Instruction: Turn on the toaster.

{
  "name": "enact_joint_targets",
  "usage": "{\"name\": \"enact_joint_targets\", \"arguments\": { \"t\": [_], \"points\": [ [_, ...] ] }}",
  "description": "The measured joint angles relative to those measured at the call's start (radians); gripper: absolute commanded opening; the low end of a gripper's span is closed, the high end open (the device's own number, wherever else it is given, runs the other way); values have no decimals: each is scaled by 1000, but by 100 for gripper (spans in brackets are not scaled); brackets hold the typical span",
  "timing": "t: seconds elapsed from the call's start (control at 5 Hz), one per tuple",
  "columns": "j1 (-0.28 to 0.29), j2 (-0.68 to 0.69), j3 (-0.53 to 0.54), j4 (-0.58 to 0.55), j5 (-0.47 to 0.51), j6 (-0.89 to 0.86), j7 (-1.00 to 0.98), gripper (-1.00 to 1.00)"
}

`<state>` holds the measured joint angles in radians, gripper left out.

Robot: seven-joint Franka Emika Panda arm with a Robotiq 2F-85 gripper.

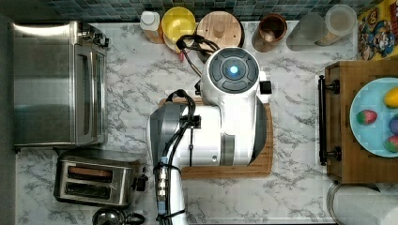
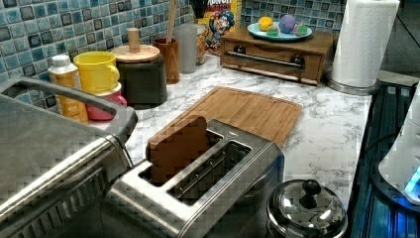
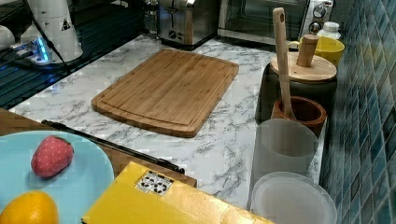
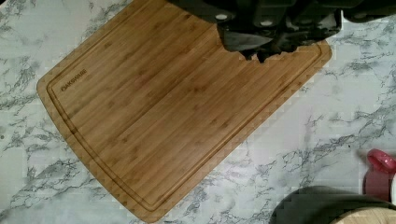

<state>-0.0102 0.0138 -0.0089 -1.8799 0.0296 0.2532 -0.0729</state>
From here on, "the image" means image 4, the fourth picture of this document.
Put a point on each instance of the pink mug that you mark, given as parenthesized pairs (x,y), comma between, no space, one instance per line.
(379,180)

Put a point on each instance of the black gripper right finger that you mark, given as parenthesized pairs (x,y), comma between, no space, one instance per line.
(292,37)

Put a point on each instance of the bamboo cutting board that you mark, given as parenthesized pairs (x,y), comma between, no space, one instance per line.
(152,102)

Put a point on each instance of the dark canister with wooden lid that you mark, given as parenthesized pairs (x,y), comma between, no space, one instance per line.
(322,205)

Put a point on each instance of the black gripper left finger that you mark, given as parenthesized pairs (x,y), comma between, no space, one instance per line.
(246,37)

